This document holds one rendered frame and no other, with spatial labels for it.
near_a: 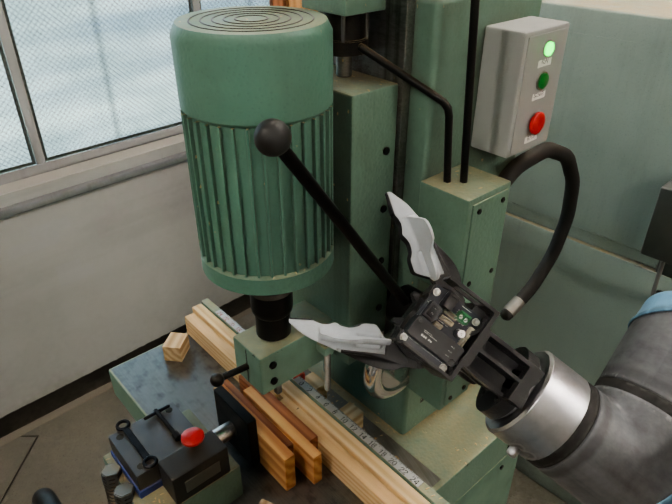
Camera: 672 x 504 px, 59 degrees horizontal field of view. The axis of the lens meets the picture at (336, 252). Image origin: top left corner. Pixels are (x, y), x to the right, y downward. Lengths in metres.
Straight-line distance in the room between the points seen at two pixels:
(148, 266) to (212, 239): 1.57
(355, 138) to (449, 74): 0.14
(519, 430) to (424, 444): 0.56
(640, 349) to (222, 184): 0.45
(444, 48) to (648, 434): 0.46
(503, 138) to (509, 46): 0.11
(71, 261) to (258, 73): 1.61
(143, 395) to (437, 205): 0.59
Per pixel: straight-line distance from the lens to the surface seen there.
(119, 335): 2.37
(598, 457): 0.56
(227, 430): 0.90
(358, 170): 0.75
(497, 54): 0.80
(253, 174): 0.65
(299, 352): 0.88
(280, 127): 0.54
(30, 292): 2.14
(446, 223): 0.77
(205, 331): 1.10
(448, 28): 0.75
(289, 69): 0.62
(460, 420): 1.14
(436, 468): 1.06
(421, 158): 0.78
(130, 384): 1.09
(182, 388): 1.06
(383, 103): 0.75
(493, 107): 0.81
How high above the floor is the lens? 1.63
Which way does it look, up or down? 32 degrees down
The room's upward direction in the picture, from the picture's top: straight up
